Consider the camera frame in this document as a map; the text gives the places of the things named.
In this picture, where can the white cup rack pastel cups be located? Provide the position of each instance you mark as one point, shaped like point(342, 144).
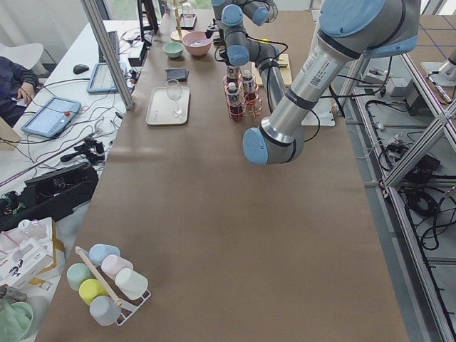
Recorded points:
point(108, 285)

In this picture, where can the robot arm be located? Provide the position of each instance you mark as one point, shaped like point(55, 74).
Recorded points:
point(348, 30)
point(228, 21)

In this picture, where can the wooden cup tree stand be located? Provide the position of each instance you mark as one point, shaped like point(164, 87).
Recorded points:
point(177, 8)

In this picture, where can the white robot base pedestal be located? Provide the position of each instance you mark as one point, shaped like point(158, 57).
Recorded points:
point(323, 115)

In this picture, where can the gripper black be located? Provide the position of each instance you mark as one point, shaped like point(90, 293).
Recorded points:
point(233, 70)

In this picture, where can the seated person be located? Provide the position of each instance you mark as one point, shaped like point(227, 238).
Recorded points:
point(17, 83)

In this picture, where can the blue teach pendant far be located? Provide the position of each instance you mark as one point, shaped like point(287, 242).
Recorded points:
point(101, 81)

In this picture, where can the copper wire bottle basket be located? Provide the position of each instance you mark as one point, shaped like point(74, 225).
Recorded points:
point(251, 108)

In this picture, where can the blue teach pendant near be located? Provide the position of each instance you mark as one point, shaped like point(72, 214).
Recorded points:
point(50, 120)

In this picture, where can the pink bowl with ice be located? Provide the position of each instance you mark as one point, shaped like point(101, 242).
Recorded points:
point(196, 43)

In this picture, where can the clear wine glass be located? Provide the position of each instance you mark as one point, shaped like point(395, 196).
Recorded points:
point(174, 93)

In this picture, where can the grey folded cloth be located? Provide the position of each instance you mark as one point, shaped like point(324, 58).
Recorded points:
point(180, 74)

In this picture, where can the black glass rack tray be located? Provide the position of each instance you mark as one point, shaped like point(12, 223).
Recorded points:
point(188, 21)

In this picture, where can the tea bottle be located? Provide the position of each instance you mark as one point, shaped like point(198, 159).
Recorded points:
point(248, 85)
point(233, 73)
point(235, 101)

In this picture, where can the green empty bowl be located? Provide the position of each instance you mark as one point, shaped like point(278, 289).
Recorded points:
point(173, 49)

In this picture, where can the cream rabbit tray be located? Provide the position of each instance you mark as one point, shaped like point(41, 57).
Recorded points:
point(161, 108)

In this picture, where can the blue teach pendant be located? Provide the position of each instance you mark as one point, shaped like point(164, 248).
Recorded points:
point(50, 120)
point(101, 81)

